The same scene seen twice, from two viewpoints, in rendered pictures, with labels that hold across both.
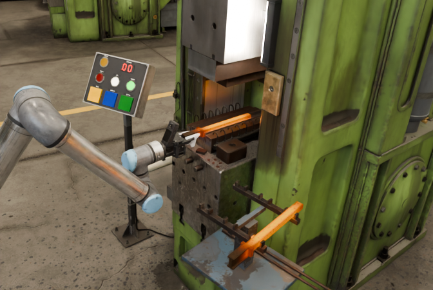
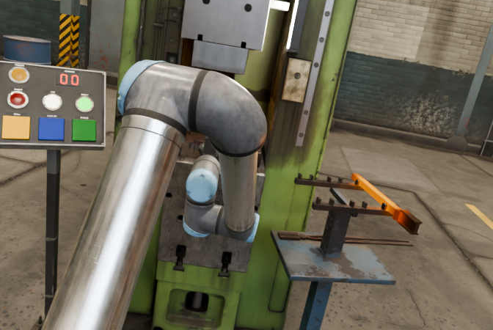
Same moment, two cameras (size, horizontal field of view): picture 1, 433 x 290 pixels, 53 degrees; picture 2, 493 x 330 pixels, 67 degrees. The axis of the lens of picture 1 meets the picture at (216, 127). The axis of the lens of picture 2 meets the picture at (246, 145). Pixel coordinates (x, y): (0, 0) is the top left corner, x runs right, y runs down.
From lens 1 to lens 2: 1.48 m
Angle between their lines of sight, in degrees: 50
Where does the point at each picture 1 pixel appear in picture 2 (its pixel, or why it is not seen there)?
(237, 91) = not seen: hidden behind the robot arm
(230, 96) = not seen: hidden behind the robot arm
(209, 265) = (318, 269)
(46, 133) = (261, 125)
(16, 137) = (174, 155)
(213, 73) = (242, 64)
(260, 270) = (347, 251)
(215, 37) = (249, 20)
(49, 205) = not seen: outside the picture
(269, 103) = (293, 92)
